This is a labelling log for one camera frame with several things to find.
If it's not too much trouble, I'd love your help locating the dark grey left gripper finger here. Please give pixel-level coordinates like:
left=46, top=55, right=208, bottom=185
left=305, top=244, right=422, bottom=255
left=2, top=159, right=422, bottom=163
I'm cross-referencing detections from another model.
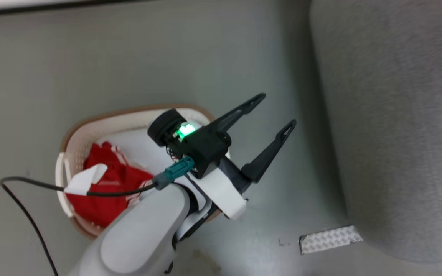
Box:
left=209, top=93, right=267, bottom=133
left=241, top=119, right=297, bottom=183

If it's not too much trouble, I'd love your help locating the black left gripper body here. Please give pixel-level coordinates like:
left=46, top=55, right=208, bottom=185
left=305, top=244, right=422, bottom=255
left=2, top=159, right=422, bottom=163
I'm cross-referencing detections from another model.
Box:
left=147, top=109, right=253, bottom=193

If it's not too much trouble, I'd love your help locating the red clothing item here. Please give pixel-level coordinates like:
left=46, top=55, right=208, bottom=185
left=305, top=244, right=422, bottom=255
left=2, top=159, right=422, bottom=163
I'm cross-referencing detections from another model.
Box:
left=65, top=142, right=155, bottom=229

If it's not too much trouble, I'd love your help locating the cream lattice laundry basket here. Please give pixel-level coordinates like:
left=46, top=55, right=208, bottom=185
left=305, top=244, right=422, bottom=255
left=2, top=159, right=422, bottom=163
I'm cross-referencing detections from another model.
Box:
left=55, top=104, right=230, bottom=240

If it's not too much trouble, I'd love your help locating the white textured floor strip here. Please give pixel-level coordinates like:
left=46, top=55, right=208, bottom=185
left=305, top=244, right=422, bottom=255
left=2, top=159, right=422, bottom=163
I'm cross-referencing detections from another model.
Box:
left=299, top=225, right=364, bottom=256

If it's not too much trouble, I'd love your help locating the white fabric label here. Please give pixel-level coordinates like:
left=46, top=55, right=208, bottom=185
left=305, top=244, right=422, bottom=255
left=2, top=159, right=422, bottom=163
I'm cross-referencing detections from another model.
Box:
left=63, top=164, right=109, bottom=196

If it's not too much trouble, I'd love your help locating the teal grey cable connector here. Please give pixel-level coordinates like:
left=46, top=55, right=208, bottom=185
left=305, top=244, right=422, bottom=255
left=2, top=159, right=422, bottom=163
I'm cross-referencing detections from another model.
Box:
left=152, top=156, right=196, bottom=191

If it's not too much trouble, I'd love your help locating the thin black cable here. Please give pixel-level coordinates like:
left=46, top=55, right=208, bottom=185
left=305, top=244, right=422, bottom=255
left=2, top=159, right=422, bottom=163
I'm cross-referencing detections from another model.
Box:
left=0, top=176, right=157, bottom=276

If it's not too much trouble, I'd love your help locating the black wall baseboard strip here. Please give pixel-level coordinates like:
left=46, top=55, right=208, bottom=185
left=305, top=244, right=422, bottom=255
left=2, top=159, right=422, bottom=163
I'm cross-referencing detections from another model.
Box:
left=0, top=0, right=137, bottom=18

